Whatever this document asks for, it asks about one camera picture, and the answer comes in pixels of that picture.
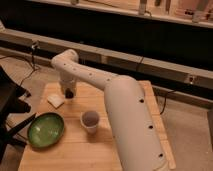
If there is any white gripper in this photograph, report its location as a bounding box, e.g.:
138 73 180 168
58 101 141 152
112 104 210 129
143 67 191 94
59 73 77 96

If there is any black eraser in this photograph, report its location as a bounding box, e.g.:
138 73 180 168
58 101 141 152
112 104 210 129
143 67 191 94
65 89 74 99

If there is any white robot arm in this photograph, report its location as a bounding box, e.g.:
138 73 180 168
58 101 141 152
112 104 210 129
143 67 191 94
51 49 170 171

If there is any white sponge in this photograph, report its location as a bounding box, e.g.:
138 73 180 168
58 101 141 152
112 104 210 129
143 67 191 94
47 94 64 108

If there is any white paper cup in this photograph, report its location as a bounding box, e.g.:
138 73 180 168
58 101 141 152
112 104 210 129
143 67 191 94
80 111 100 134

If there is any green bowl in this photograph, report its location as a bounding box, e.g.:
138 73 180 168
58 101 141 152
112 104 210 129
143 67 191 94
27 112 64 148

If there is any black tripod stand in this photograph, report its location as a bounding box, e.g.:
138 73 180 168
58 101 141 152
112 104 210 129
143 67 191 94
0 65 35 163

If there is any black floor cable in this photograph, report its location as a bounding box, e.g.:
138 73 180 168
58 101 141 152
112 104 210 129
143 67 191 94
0 39 43 88

